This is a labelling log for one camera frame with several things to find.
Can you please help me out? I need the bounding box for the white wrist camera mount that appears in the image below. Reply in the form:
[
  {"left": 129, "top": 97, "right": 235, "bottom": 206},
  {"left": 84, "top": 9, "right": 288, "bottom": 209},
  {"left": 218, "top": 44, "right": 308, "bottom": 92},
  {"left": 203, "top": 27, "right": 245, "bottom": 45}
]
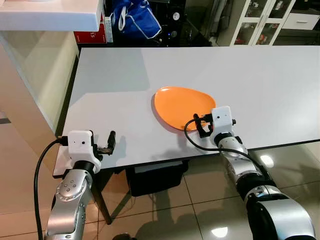
[
  {"left": 210, "top": 106, "right": 237, "bottom": 136},
  {"left": 67, "top": 130, "right": 96, "bottom": 162}
]

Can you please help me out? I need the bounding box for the blue fabric bag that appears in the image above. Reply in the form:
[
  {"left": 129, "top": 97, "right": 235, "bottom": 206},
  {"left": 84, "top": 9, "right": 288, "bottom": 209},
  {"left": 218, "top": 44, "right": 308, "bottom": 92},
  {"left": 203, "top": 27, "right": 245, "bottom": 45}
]
[{"left": 110, "top": 0, "right": 163, "bottom": 41}]

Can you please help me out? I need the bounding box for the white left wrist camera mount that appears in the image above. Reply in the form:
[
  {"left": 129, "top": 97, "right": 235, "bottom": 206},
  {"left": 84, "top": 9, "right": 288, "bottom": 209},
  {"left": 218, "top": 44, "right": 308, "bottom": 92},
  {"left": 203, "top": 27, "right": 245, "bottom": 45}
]
[{"left": 67, "top": 130, "right": 96, "bottom": 162}]

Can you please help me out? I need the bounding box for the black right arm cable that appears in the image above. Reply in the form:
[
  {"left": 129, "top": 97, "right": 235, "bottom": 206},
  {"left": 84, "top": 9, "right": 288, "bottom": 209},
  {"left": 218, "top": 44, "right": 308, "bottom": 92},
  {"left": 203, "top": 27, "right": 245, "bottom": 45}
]
[{"left": 183, "top": 117, "right": 271, "bottom": 186}]

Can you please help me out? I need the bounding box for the dark metal table leg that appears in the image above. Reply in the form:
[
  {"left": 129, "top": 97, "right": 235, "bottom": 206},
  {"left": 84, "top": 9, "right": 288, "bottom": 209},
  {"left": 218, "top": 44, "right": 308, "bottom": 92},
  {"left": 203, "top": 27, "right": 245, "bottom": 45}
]
[{"left": 91, "top": 170, "right": 113, "bottom": 226}]

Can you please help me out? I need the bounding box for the white kitchen island counter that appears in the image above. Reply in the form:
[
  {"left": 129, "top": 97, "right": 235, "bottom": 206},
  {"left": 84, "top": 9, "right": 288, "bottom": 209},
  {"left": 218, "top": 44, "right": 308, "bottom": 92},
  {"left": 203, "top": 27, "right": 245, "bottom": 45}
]
[{"left": 0, "top": 0, "right": 105, "bottom": 151}]

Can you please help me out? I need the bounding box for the red cardboard box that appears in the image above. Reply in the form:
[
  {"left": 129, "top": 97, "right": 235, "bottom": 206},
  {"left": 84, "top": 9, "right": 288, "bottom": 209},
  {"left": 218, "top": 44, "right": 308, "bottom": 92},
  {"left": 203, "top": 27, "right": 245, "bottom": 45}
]
[{"left": 74, "top": 14, "right": 108, "bottom": 45}]

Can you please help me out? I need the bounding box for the black box speaker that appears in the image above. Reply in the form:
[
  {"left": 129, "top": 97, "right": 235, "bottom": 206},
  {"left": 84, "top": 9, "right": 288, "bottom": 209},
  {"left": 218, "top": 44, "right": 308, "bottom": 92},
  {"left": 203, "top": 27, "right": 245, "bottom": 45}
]
[{"left": 125, "top": 160, "right": 190, "bottom": 197}]

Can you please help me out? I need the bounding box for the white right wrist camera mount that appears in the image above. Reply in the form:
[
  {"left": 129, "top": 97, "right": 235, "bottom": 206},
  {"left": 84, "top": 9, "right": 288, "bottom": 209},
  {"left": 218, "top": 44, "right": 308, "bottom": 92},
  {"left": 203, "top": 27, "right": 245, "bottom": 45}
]
[{"left": 210, "top": 106, "right": 237, "bottom": 136}]

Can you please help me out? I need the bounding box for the black electronic device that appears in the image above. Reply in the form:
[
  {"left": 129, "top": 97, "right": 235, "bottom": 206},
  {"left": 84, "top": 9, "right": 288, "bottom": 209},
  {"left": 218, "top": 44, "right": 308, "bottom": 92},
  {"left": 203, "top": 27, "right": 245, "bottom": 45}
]
[{"left": 162, "top": 0, "right": 188, "bottom": 41}]

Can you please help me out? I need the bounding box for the white glass door cabinet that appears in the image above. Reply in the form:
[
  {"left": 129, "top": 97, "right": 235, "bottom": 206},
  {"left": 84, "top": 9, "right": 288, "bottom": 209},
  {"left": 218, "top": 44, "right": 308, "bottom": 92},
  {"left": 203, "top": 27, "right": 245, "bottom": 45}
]
[{"left": 230, "top": 0, "right": 320, "bottom": 47}]

